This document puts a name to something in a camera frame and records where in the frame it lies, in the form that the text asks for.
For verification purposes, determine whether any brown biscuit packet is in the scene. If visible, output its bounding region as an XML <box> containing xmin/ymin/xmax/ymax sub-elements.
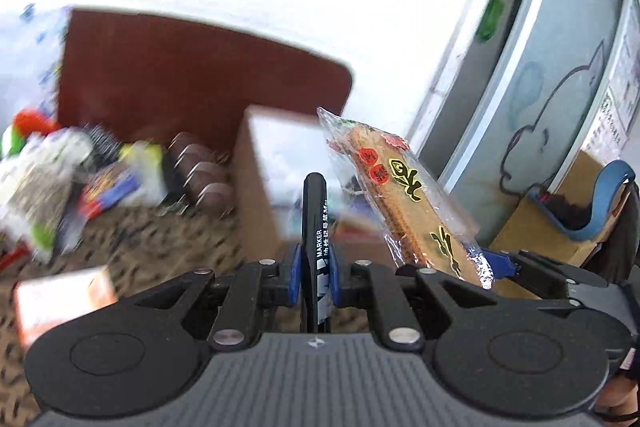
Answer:
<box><xmin>318</xmin><ymin>107</ymin><xmax>494</xmax><ymax>289</ymax></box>

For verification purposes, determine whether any black marker pen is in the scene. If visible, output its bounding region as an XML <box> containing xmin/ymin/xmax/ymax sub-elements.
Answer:
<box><xmin>302</xmin><ymin>172</ymin><xmax>331</xmax><ymax>333</ymax></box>

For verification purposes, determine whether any orange white medicine box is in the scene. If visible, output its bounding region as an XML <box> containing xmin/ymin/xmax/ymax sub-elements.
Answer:
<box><xmin>13</xmin><ymin>265</ymin><xmax>117</xmax><ymax>351</ymax></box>

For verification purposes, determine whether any person's right hand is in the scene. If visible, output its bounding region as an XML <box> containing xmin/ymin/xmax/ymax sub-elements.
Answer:
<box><xmin>594</xmin><ymin>347</ymin><xmax>639</xmax><ymax>426</ymax></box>

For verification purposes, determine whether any blue chair with carton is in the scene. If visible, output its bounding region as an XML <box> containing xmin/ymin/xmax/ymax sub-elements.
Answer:
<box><xmin>489</xmin><ymin>152</ymin><xmax>639</xmax><ymax>283</ymax></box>

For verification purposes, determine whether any brown striped pencil case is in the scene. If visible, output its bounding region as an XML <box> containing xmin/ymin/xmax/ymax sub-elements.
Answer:
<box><xmin>163</xmin><ymin>131</ymin><xmax>235</xmax><ymax>219</ymax></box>

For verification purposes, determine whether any brown cardboard box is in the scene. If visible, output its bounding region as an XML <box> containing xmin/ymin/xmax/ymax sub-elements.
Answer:
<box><xmin>232</xmin><ymin>105</ymin><xmax>395</xmax><ymax>268</ymax></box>

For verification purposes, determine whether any colourful card box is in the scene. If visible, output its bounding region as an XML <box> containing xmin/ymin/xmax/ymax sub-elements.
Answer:
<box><xmin>78</xmin><ymin>161</ymin><xmax>140</xmax><ymax>220</ymax></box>

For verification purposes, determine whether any glass door with cartoon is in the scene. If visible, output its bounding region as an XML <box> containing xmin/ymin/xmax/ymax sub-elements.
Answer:
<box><xmin>419</xmin><ymin>0</ymin><xmax>631</xmax><ymax>239</ymax></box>

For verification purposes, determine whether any white spotted pouch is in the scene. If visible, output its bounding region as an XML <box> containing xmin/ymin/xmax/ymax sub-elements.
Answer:
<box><xmin>1</xmin><ymin>128</ymin><xmax>93</xmax><ymax>262</ymax></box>

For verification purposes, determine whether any dark red chair back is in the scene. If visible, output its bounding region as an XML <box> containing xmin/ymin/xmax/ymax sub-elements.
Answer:
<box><xmin>58</xmin><ymin>9</ymin><xmax>352</xmax><ymax>152</ymax></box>

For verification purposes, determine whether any orange green toy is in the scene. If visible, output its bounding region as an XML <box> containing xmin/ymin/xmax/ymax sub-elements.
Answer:
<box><xmin>1</xmin><ymin>108</ymin><xmax>61</xmax><ymax>158</ymax></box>

